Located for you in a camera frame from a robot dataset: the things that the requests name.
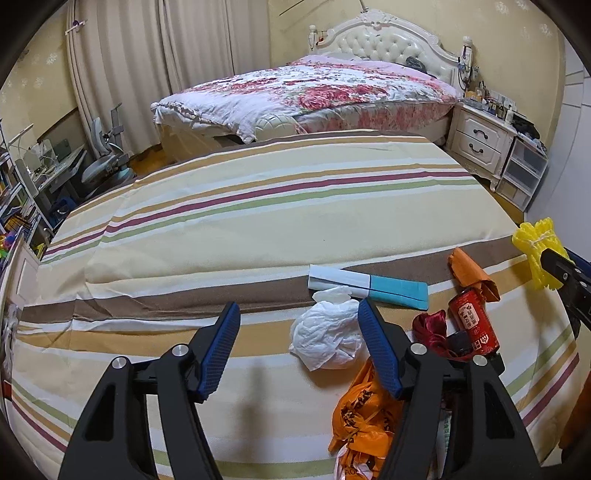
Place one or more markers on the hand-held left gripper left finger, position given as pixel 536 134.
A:
pixel 221 350

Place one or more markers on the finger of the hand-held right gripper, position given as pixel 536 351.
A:
pixel 581 263
pixel 556 267

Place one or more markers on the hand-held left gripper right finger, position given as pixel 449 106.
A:
pixel 378 350

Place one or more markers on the yellow foam fruit net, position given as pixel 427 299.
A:
pixel 531 240

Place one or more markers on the white plastic bag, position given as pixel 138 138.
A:
pixel 323 332

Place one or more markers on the dark red ribbon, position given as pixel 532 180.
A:
pixel 429 325

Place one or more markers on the blue and white paper packet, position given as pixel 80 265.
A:
pixel 397 290

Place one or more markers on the orange plastic bag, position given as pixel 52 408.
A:
pixel 360 415

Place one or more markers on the orange crumpled paper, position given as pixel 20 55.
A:
pixel 466 270

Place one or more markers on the clear plastic drawer unit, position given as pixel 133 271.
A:
pixel 524 168

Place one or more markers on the white wardrobe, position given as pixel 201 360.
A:
pixel 572 152

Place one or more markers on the striped table cloth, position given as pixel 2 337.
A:
pixel 231 221

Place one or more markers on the white nightstand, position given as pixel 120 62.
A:
pixel 480 134

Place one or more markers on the small bottles on nightstand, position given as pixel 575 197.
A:
pixel 496 104

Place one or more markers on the study desk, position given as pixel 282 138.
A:
pixel 60 168

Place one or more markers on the dark item on pillow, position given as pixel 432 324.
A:
pixel 414 62

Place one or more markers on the floral quilt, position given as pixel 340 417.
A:
pixel 300 87

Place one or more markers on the white bed with tufted headboard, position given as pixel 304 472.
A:
pixel 378 41

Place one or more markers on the beige curtain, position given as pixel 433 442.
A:
pixel 138 69

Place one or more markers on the thin rod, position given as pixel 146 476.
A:
pixel 323 11

